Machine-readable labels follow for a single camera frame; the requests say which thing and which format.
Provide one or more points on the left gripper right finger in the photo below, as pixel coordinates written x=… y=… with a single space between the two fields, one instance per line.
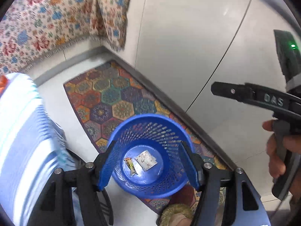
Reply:
x=233 y=189

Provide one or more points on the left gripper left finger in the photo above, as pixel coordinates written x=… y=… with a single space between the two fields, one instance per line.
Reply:
x=55 y=205

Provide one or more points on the yellow long snack wrapper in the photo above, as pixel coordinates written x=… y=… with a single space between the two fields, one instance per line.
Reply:
x=130 y=165

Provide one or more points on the white patterned paper box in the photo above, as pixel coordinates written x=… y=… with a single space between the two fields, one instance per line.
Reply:
x=146 y=160

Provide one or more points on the white lower kitchen cabinets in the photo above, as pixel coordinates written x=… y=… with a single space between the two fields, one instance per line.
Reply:
x=183 y=46

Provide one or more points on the striped blue tablecloth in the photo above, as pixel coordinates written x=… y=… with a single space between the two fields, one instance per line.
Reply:
x=32 y=147

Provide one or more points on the golden slipper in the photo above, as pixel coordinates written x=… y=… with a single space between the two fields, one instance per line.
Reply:
x=175 y=214

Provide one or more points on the blue mesh waste basket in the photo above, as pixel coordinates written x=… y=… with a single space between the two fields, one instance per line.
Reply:
x=161 y=136

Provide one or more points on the colourful hexagon floor mat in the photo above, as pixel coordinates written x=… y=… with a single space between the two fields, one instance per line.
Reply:
x=104 y=97

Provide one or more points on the small orange plastic wrapper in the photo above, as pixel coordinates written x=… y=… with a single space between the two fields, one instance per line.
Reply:
x=4 y=82

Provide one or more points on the floral patterned cabinet cloth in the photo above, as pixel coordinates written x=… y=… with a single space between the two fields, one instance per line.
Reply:
x=31 y=29

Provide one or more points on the floral patterned side cloth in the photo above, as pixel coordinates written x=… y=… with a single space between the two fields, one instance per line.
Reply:
x=114 y=20

